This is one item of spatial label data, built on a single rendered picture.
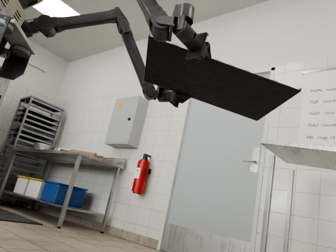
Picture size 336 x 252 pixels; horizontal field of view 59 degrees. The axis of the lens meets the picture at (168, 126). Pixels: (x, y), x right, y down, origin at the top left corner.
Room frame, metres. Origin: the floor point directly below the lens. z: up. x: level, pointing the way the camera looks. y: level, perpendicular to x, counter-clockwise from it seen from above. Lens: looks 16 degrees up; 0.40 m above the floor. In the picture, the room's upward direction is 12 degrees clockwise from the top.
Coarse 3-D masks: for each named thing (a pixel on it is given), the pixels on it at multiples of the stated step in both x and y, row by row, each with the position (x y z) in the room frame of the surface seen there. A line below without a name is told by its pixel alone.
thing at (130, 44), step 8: (120, 24) 1.34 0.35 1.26; (128, 24) 1.34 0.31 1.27; (128, 32) 1.36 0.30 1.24; (128, 40) 1.38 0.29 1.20; (128, 48) 1.39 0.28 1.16; (136, 48) 1.39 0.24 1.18; (136, 56) 1.40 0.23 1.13; (136, 64) 1.41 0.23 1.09; (136, 72) 1.43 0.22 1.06; (144, 72) 1.42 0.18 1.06; (144, 88) 1.42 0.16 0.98; (152, 88) 1.43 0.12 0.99; (144, 96) 1.49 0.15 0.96; (152, 96) 1.44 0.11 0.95
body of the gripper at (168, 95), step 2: (166, 92) 1.43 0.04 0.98; (168, 92) 1.42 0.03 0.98; (170, 92) 1.41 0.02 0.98; (172, 92) 1.40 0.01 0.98; (166, 94) 1.43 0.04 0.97; (168, 94) 1.42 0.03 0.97; (170, 94) 1.41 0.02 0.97; (164, 96) 1.44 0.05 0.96; (166, 96) 1.43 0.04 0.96; (168, 96) 1.42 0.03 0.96; (170, 96) 1.41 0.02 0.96; (164, 98) 1.44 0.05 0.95; (166, 98) 1.43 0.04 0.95; (168, 98) 1.43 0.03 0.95; (170, 98) 1.40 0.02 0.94; (166, 100) 1.45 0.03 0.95; (168, 100) 1.44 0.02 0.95; (176, 100) 1.43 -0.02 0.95; (170, 102) 1.40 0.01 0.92; (172, 102) 1.40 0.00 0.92; (176, 102) 1.43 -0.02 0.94; (178, 102) 1.43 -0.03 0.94; (172, 104) 1.42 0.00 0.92; (174, 104) 1.42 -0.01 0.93; (176, 104) 1.43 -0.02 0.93; (176, 106) 1.43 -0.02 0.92
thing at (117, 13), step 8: (40, 16) 1.29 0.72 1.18; (48, 16) 1.29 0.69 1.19; (72, 16) 1.33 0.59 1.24; (80, 16) 1.33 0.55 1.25; (88, 16) 1.33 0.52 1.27; (96, 16) 1.34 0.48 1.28; (104, 16) 1.34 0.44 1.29; (112, 16) 1.34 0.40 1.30; (120, 16) 1.34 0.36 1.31; (40, 24) 1.29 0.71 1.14; (48, 24) 1.30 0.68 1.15; (56, 24) 1.31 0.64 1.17; (64, 24) 1.33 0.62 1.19; (72, 24) 1.33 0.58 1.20; (80, 24) 1.34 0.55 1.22; (88, 24) 1.36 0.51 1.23; (96, 24) 1.37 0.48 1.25; (56, 32) 1.40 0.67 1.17; (120, 32) 1.40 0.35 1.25
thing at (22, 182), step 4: (20, 176) 4.63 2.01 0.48; (24, 176) 4.54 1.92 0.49; (20, 180) 4.63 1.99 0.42; (24, 180) 4.53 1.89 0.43; (28, 180) 4.50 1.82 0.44; (16, 184) 4.69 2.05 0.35; (20, 184) 4.59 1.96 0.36; (24, 184) 4.50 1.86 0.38; (16, 188) 4.66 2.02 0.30; (20, 188) 4.56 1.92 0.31; (24, 188) 4.49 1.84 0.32; (16, 192) 4.63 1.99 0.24; (20, 192) 4.53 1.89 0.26; (24, 192) 4.50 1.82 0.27
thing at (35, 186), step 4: (32, 180) 4.38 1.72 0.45; (36, 180) 4.31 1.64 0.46; (40, 180) 4.21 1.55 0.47; (28, 184) 4.43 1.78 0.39; (32, 184) 4.35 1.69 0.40; (36, 184) 4.28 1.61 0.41; (40, 184) 4.22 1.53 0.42; (28, 188) 4.40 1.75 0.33; (32, 188) 4.33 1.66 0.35; (36, 188) 4.25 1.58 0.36; (40, 188) 4.22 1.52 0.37; (28, 192) 4.38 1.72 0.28; (32, 192) 4.30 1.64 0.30; (36, 192) 4.23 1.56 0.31; (40, 192) 4.24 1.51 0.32; (32, 196) 4.28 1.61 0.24; (36, 196) 4.22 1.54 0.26
